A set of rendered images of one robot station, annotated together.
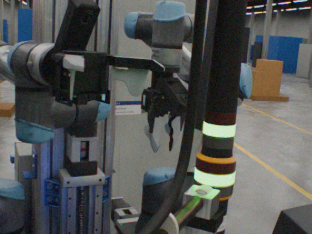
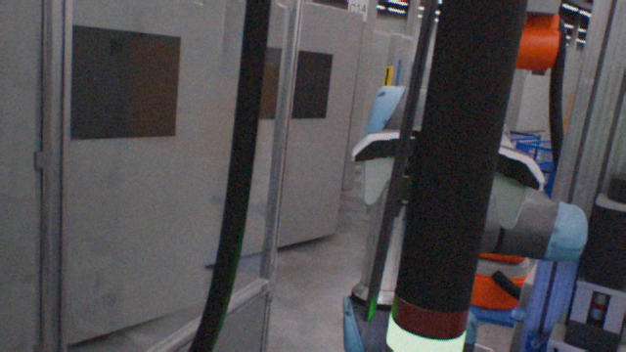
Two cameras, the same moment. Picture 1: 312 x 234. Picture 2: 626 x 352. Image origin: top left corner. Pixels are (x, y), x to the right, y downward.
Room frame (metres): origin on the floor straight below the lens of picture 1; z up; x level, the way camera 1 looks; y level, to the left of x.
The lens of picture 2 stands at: (0.24, -0.22, 1.73)
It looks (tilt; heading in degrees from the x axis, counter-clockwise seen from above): 13 degrees down; 54
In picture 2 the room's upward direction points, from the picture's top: 7 degrees clockwise
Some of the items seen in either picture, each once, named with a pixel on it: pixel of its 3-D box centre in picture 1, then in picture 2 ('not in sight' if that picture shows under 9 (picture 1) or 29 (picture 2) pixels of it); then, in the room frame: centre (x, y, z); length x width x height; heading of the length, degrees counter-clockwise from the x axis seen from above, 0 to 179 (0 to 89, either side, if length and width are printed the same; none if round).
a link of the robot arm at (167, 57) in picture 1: (165, 57); not in sight; (1.00, -0.01, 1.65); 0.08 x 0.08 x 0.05
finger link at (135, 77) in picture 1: (137, 77); (511, 193); (0.62, 0.04, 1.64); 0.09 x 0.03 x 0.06; 72
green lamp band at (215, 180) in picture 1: (214, 174); not in sight; (0.43, -0.07, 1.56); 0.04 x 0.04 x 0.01
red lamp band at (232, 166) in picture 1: (215, 162); not in sight; (0.43, -0.07, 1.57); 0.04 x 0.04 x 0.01
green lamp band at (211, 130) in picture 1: (219, 127); (425, 333); (0.43, -0.07, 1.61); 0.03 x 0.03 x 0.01
